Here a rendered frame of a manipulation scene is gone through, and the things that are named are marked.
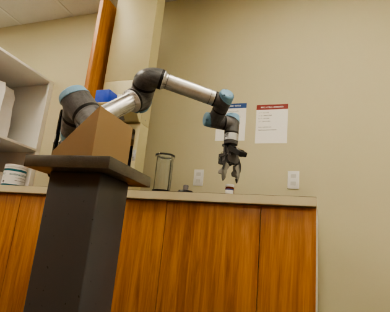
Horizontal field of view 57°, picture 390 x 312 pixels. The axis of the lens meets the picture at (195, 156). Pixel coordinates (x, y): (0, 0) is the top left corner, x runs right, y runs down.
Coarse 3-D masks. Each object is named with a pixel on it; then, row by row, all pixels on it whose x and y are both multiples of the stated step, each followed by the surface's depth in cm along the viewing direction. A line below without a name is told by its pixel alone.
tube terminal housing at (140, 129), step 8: (128, 80) 234; (104, 88) 238; (112, 88) 236; (120, 88) 234; (128, 88) 232; (144, 120) 226; (136, 128) 222; (144, 128) 226; (136, 136) 220; (144, 136) 227; (136, 144) 218; (144, 144) 227; (136, 152) 217; (144, 152) 227; (136, 160) 217; (136, 168) 217
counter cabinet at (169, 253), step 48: (0, 240) 199; (144, 240) 171; (192, 240) 163; (240, 240) 156; (288, 240) 150; (0, 288) 190; (144, 288) 164; (192, 288) 157; (240, 288) 151; (288, 288) 145
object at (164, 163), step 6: (156, 156) 194; (162, 156) 191; (168, 156) 191; (156, 162) 193; (162, 162) 190; (168, 162) 191; (156, 168) 191; (162, 168) 189; (168, 168) 190; (156, 174) 190; (162, 174) 188; (168, 174) 190; (156, 180) 188; (162, 180) 187; (168, 180) 189; (156, 186) 187; (162, 186) 187; (168, 186) 189
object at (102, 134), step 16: (96, 112) 123; (80, 128) 124; (96, 128) 121; (112, 128) 130; (128, 128) 141; (64, 144) 124; (80, 144) 122; (96, 144) 121; (112, 144) 130; (128, 144) 141
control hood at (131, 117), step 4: (100, 104) 222; (132, 112) 218; (124, 116) 221; (128, 116) 220; (132, 116) 219; (136, 116) 218; (140, 116) 221; (124, 120) 222; (128, 120) 221; (132, 120) 220; (136, 120) 220; (140, 120) 221
